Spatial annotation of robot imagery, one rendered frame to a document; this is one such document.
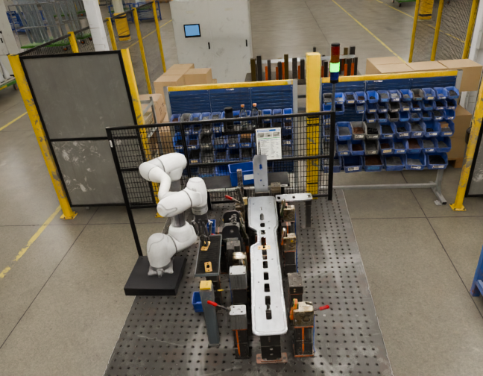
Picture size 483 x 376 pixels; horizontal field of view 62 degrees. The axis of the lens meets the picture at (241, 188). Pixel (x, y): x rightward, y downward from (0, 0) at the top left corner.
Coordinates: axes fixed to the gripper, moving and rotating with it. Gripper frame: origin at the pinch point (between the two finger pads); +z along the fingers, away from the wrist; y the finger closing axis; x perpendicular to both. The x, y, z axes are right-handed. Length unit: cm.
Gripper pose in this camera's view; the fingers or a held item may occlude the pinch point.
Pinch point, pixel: (204, 240)
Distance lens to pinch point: 241.8
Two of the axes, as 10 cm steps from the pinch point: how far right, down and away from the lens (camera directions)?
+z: 0.8, 8.7, 4.9
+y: 9.8, 0.3, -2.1
